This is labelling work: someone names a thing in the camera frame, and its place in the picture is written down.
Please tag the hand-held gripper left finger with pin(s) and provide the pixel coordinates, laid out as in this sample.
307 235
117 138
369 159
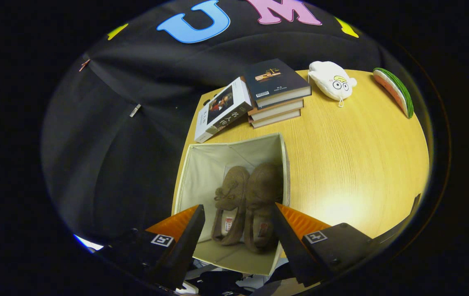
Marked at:
185 250

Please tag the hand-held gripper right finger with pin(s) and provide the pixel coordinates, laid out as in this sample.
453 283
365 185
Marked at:
294 250

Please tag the brown fuzzy shoe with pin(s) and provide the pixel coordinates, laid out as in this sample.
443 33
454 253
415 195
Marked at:
265 185
232 185

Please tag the grey fabric storage box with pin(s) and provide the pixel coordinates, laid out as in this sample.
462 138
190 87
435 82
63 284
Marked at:
205 168

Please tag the black backdrop cloth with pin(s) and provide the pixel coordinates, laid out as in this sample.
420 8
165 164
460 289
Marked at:
115 164

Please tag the brown cover book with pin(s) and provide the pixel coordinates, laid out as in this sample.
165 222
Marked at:
277 111
277 120

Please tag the white portrait cover book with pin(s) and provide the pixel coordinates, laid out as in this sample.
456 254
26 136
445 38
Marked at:
222 109

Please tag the silver metal clip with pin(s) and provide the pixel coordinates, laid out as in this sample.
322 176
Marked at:
135 110

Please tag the dark blue book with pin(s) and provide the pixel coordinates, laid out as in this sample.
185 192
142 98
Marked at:
273 78

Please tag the white plush toy with eyes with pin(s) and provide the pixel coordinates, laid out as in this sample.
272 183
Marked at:
329 80

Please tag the watermelon slice plush toy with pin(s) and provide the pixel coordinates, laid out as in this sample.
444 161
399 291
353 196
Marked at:
398 92

